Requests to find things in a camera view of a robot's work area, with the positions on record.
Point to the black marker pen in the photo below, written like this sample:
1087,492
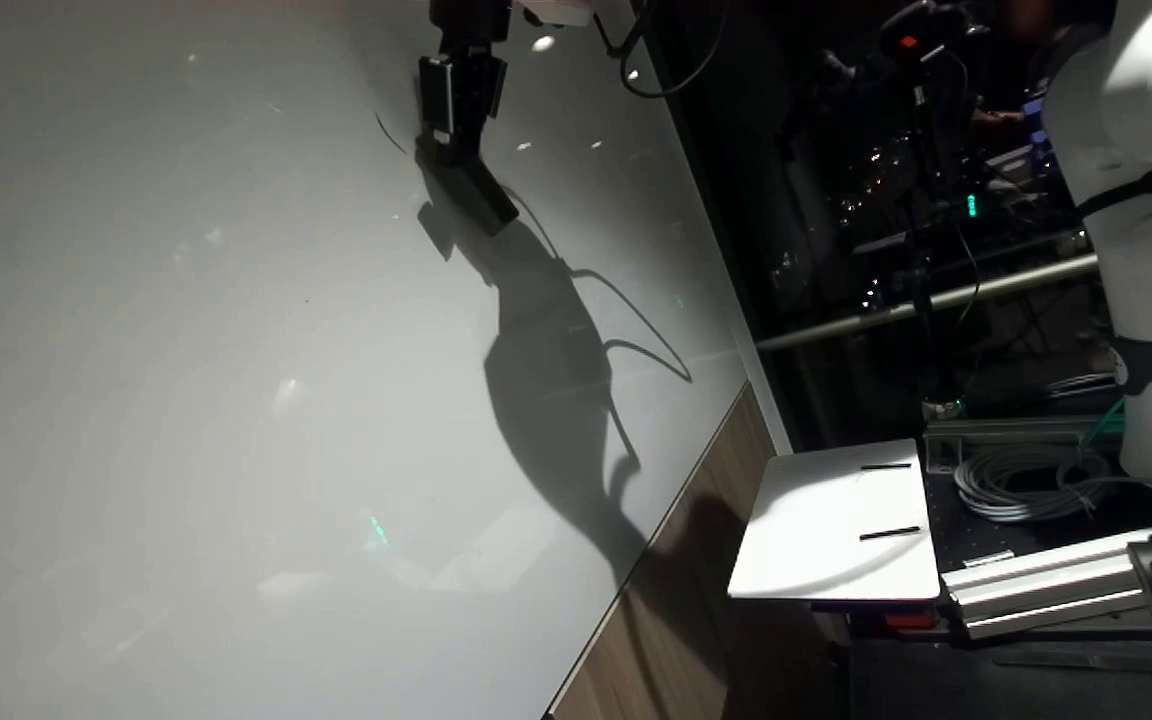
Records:
886,534

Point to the white square tray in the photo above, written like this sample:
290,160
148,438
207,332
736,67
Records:
805,522

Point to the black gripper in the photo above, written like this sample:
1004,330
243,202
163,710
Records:
460,83

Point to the large white board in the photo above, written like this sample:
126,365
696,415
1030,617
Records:
281,433

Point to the aluminium extrusion bars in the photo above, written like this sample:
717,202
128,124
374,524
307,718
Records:
1054,586

